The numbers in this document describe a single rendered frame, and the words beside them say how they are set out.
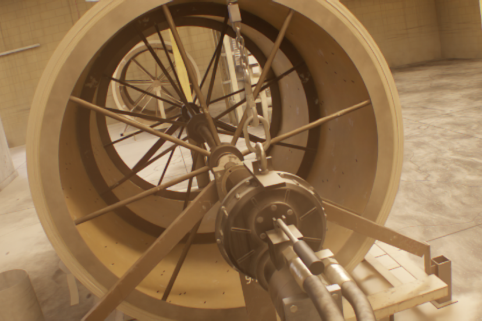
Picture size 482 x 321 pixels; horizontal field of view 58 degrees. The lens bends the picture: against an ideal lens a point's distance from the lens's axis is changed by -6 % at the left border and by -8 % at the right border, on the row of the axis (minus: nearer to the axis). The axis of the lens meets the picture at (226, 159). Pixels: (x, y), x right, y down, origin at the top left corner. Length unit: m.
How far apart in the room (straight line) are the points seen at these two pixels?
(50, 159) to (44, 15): 10.62
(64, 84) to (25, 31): 10.67
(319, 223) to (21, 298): 2.02
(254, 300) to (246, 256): 0.81
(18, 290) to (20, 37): 10.25
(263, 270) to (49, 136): 1.12
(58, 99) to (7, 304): 1.35
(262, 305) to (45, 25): 11.09
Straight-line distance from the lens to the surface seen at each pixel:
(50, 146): 1.98
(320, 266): 0.88
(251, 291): 1.97
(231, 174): 1.60
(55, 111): 1.96
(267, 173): 1.15
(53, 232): 2.09
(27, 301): 2.88
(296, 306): 0.97
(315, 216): 1.20
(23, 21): 12.63
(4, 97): 12.78
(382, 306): 2.17
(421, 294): 2.23
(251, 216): 1.15
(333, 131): 2.90
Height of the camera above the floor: 1.40
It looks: 14 degrees down
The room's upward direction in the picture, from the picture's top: 11 degrees counter-clockwise
